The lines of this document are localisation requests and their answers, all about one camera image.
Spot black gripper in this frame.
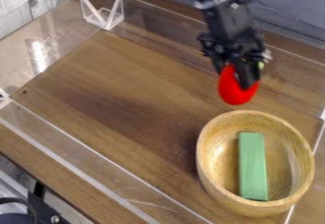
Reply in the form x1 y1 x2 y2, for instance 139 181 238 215
194 0 271 90

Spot red plush tomato toy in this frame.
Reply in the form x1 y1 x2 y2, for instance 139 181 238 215
216 65 261 105

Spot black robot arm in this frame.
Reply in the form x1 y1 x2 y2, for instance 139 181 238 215
192 0 269 90

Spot wooden bowl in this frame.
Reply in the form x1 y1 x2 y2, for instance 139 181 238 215
195 110 314 218

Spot green rectangular block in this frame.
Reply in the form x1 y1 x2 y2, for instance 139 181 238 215
238 132 267 201

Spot clear acrylic back wall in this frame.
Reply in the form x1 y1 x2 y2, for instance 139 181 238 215
112 0 325 117

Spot clear acrylic wall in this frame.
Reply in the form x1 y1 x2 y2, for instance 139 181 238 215
0 99 212 224
112 0 325 117
0 0 99 98

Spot clear acrylic corner bracket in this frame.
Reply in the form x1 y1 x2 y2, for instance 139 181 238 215
80 0 124 30

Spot clear acrylic left wall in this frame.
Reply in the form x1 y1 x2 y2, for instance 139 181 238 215
0 0 99 98

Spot clear acrylic front wall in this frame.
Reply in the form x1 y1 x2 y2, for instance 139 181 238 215
0 99 212 224

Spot black clamp with cable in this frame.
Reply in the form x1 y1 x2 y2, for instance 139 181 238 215
0 193 72 224

